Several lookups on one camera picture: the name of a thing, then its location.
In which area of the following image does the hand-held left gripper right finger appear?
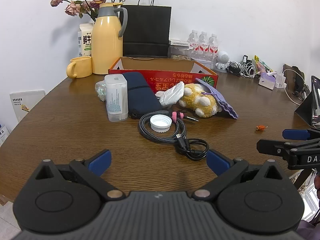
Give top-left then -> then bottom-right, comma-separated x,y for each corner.
194,149 -> 284,201

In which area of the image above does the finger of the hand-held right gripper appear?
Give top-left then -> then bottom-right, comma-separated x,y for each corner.
283,129 -> 320,140
257,139 -> 300,157

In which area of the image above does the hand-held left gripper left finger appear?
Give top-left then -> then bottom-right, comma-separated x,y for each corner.
36,149 -> 125,201

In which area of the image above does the purple drawstring bag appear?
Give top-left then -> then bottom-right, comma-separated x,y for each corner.
195,78 -> 238,119

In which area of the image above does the yellow plush toy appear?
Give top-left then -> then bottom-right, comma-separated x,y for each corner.
178,84 -> 218,118

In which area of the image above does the clear plastic container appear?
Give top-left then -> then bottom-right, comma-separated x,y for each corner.
104,74 -> 128,122

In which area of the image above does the white ribbed lid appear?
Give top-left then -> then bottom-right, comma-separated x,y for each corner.
150,115 -> 172,133

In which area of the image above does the iridescent plastic bag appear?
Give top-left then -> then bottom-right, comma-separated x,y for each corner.
95,81 -> 107,102

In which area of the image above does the navy fabric pouch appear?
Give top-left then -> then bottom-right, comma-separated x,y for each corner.
122,72 -> 163,119

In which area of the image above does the white tissue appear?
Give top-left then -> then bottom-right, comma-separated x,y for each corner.
155,82 -> 185,107

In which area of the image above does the red cardboard box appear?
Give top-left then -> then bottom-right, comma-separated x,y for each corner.
108,57 -> 218,93

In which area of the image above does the black triangular stand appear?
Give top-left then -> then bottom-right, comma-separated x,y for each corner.
294,75 -> 320,128

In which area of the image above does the brown wooden stand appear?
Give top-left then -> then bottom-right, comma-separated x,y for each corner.
285,66 -> 307,100

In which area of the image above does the purple tissue box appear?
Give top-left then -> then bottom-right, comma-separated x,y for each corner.
259,72 -> 277,90

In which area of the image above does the colourful snack packet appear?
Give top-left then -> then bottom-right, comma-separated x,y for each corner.
254,55 -> 274,74

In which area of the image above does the white printed board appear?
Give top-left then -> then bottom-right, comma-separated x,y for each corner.
9,90 -> 46,124

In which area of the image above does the yellow mug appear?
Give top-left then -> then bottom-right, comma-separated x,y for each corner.
66,56 -> 93,79

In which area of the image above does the blue white packet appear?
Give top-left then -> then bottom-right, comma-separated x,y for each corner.
0,124 -> 10,148

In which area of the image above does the white round robot toy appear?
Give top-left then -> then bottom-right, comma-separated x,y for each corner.
215,51 -> 230,73

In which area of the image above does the clear jar of nuts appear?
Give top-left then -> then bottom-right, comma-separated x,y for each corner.
171,46 -> 192,61

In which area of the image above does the clear water bottle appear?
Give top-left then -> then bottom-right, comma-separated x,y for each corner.
199,32 -> 209,57
188,30 -> 200,55
208,33 -> 219,58

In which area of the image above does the yellow thermos jug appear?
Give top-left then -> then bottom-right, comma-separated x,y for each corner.
91,2 -> 128,75

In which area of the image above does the white milk carton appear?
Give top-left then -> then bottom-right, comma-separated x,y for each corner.
77,23 -> 94,58

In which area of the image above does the flat white box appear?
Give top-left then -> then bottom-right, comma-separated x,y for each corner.
169,39 -> 192,47

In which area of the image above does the black paper bag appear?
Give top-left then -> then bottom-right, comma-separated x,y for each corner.
119,0 -> 172,58

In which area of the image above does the black cable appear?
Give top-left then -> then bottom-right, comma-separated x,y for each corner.
175,134 -> 209,161

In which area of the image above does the braided black-white cable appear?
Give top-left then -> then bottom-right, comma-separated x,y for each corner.
138,110 -> 187,144

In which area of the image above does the pink audio plug cable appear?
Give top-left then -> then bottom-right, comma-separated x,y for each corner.
171,111 -> 200,123

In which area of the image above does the white cable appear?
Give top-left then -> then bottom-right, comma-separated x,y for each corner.
240,64 -> 257,78

